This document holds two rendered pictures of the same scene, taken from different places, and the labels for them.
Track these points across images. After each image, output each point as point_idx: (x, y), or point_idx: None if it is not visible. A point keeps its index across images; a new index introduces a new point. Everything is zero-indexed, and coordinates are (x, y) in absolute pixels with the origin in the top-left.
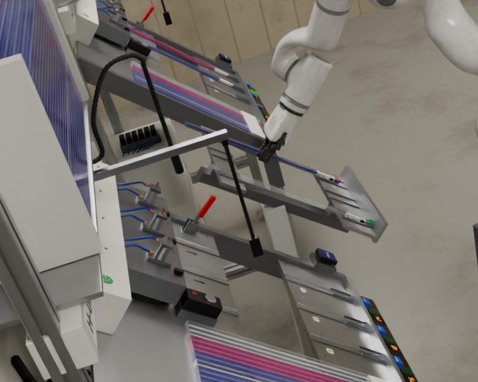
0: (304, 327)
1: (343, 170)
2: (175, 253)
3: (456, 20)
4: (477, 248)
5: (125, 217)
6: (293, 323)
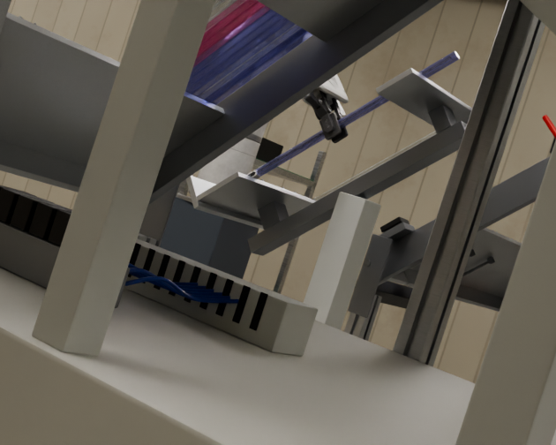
0: (509, 239)
1: (192, 184)
2: None
3: None
4: (218, 244)
5: None
6: None
